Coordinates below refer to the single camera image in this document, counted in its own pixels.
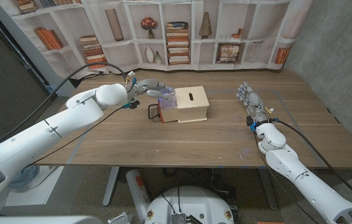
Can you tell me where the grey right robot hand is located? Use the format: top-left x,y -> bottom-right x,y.
237,81 -> 272,126

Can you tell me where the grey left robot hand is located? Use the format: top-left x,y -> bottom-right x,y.
128,78 -> 175,102

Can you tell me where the clear plastic measuring cup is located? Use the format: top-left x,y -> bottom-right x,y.
158,86 -> 178,110

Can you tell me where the printed bookshelf backdrop cloth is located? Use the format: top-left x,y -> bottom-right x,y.
0,0 -> 315,80

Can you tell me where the wooden box with slot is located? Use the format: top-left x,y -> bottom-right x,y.
174,85 -> 210,124

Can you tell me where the grey table leg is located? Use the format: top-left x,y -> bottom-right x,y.
257,169 -> 278,211
102,167 -> 121,207

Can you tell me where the white roll with orange label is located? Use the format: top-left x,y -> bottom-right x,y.
125,169 -> 151,223

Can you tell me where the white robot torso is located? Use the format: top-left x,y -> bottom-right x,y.
144,185 -> 235,224

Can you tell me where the dark perforated panel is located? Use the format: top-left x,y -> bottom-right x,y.
0,2 -> 56,146

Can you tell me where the person in blue jeans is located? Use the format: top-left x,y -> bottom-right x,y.
0,129 -> 40,190

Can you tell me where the wooden drawer red front black handle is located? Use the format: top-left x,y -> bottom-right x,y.
147,92 -> 180,124

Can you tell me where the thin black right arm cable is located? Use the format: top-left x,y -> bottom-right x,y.
252,130 -> 320,224

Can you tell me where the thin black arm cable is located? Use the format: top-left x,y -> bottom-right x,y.
252,130 -> 320,224
23,105 -> 127,169

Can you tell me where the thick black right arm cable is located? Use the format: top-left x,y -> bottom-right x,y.
274,118 -> 352,210

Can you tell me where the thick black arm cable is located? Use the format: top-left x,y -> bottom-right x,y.
0,62 -> 129,151
274,118 -> 352,210

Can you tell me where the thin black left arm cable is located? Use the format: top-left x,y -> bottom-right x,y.
23,105 -> 127,169

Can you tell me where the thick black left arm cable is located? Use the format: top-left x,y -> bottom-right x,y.
0,62 -> 129,151

